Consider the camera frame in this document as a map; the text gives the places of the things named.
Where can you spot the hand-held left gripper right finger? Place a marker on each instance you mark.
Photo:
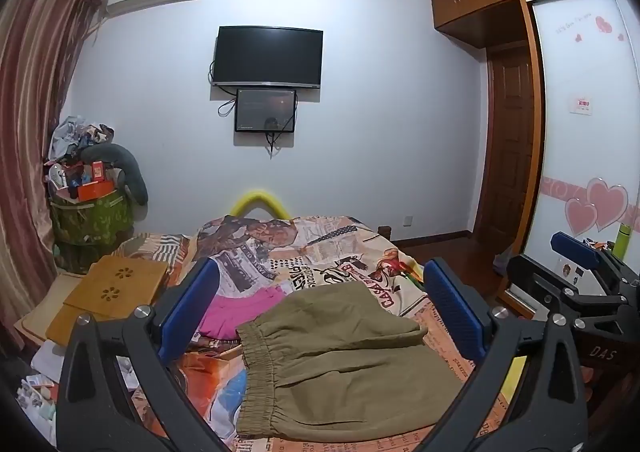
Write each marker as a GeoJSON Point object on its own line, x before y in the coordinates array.
{"type": "Point", "coordinates": [450, 304]}

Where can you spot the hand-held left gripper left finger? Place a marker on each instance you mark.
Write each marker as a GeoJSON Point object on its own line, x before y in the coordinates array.
{"type": "Point", "coordinates": [197, 302]}

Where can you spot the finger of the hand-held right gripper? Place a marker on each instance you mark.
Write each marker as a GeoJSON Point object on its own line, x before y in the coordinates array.
{"type": "Point", "coordinates": [575, 249]}
{"type": "Point", "coordinates": [545, 282]}

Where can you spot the olive green pants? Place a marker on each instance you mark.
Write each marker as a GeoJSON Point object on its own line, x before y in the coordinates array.
{"type": "Point", "coordinates": [345, 362]}

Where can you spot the pink folded garment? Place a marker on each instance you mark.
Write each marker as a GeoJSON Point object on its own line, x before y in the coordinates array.
{"type": "Point", "coordinates": [240, 312]}

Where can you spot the green bottle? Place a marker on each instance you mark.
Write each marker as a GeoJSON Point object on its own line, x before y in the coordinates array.
{"type": "Point", "coordinates": [623, 242]}

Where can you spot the wooden lap table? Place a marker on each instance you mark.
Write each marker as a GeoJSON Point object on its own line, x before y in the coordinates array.
{"type": "Point", "coordinates": [117, 284]}

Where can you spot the white heart-print wardrobe door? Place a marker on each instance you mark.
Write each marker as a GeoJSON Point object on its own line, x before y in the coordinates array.
{"type": "Point", "coordinates": [580, 157]}

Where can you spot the yellow foam tube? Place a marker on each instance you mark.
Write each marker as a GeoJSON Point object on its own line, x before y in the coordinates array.
{"type": "Point", "coordinates": [260, 197]}

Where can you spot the green patterned storage bin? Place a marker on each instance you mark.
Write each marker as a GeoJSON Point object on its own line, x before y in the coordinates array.
{"type": "Point", "coordinates": [92, 227]}

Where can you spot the printed blanket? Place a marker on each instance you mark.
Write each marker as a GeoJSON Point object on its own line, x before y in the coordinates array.
{"type": "Point", "coordinates": [320, 252]}

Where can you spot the grey neck pillow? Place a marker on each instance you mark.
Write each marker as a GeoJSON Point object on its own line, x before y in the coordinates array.
{"type": "Point", "coordinates": [132, 172]}

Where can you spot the orange box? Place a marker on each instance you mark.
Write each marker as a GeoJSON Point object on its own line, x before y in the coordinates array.
{"type": "Point", "coordinates": [95, 190]}

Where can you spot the beige flat board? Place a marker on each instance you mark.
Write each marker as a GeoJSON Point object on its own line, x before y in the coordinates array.
{"type": "Point", "coordinates": [42, 312]}

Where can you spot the white plastic bag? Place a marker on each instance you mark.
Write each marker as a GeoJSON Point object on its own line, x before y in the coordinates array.
{"type": "Point", "coordinates": [50, 362]}

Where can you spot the pile of clothes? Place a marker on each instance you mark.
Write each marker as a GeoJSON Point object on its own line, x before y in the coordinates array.
{"type": "Point", "coordinates": [80, 137]}

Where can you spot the striped brown curtain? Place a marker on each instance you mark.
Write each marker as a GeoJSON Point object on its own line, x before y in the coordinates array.
{"type": "Point", "coordinates": [35, 107]}

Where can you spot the white wall socket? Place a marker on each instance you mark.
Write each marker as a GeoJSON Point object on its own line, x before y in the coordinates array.
{"type": "Point", "coordinates": [408, 221]}

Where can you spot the small black wall monitor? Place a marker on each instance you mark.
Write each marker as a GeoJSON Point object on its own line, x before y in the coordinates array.
{"type": "Point", "coordinates": [265, 109]}

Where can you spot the black wall television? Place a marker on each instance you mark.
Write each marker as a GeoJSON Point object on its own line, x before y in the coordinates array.
{"type": "Point", "coordinates": [267, 54]}

